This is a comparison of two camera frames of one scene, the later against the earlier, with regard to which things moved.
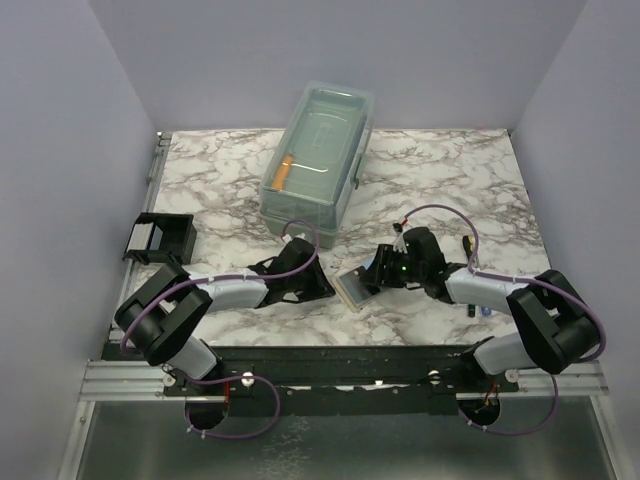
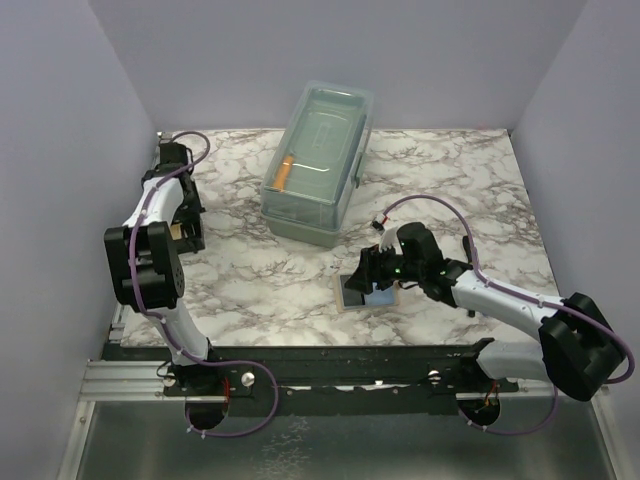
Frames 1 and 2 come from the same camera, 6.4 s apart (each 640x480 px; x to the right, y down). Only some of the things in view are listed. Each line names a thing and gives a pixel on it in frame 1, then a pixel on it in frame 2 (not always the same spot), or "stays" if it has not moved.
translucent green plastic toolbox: [317, 161] stays
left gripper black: [321, 287] → [198, 205]
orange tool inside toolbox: [280, 178] stays
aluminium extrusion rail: [113, 380] stays
